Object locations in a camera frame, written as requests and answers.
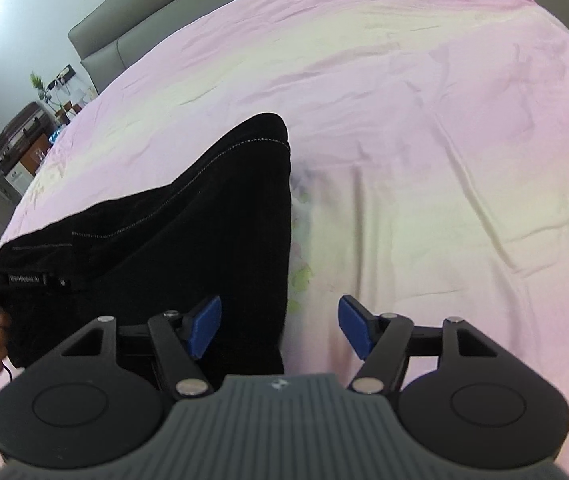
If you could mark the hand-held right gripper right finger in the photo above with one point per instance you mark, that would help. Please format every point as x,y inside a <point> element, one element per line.
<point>357,325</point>

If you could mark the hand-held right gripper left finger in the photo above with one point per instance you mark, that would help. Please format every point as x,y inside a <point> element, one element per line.
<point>205,327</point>

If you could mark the small green potted plant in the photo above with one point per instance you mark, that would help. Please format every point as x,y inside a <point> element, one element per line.
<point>39,85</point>

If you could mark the dark brown suitcase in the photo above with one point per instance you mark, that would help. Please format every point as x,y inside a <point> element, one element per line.
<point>17,132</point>

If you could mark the pink floral duvet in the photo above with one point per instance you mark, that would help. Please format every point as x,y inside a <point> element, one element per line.
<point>439,160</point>

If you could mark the grey upholstered headboard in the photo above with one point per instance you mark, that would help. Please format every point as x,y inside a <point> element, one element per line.
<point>114,35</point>

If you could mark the wooden nightstand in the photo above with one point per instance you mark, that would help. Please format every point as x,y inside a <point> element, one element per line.
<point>39,152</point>

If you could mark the black wall outlet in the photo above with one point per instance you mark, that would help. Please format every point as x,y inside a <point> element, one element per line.
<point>62,76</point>

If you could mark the black pants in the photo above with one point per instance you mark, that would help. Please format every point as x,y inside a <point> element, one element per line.
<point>189,235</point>

